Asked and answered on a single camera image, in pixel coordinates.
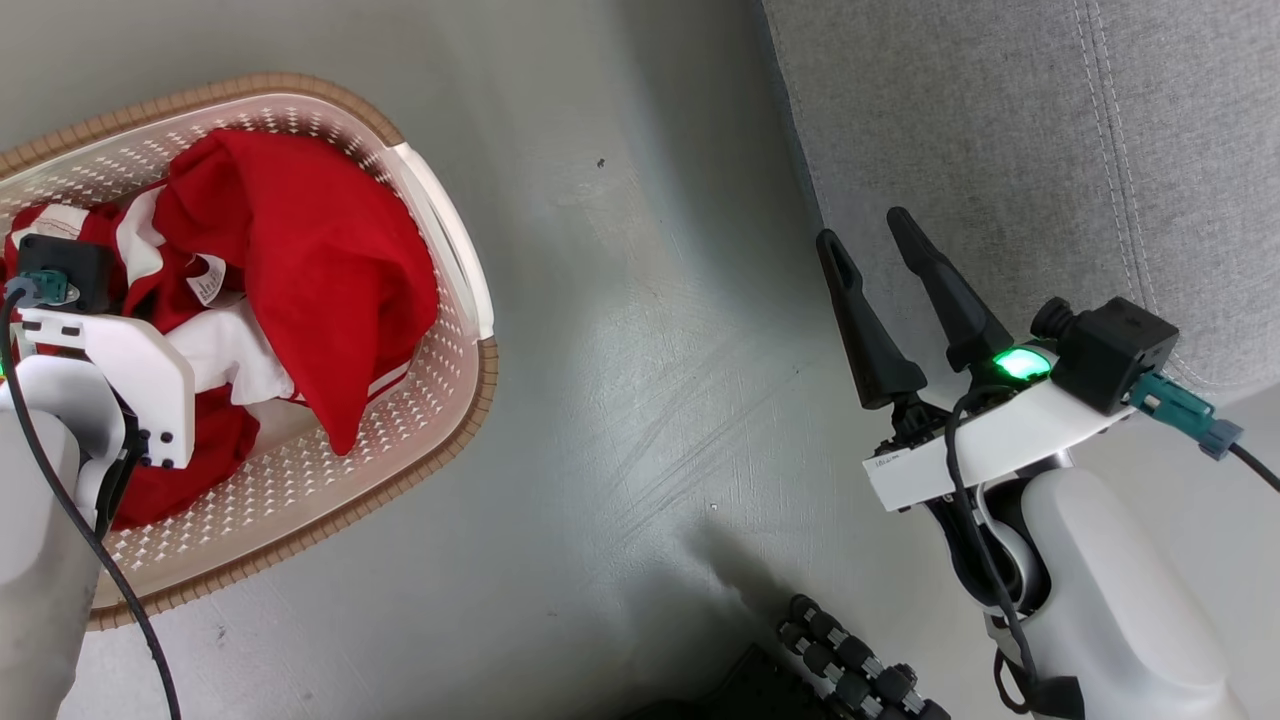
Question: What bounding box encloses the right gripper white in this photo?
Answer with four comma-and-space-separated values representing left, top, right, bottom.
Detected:
815, 206, 1136, 515

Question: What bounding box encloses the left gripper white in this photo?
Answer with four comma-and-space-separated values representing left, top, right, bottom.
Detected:
18, 308, 197, 471

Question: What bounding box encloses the red and white striped garment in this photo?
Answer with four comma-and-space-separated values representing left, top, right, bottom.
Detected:
4, 188, 413, 532

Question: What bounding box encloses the plain red fleece garment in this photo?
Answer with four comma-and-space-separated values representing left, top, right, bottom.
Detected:
150, 128, 441, 457

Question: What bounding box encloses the white perforated laundry basket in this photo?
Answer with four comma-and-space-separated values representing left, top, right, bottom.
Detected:
0, 72, 500, 632

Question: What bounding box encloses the grey fabric sofa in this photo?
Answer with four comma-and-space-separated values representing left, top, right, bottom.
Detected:
758, 0, 1280, 403

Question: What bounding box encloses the teal left camera connector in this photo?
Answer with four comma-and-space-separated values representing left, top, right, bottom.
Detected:
16, 267, 73, 307

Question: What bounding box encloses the teal camera connector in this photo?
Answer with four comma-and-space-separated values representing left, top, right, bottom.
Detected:
1128, 371, 1245, 462
16, 267, 73, 307

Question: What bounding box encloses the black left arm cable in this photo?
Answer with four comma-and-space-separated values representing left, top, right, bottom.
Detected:
0, 280, 183, 720

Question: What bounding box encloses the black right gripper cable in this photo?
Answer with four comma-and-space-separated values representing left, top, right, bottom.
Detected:
944, 384, 1043, 701

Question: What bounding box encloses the teal right camera connector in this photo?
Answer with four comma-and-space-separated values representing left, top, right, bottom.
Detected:
1128, 371, 1245, 462

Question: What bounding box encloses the black right camera cable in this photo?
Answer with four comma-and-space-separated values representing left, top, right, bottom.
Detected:
1228, 442, 1280, 493

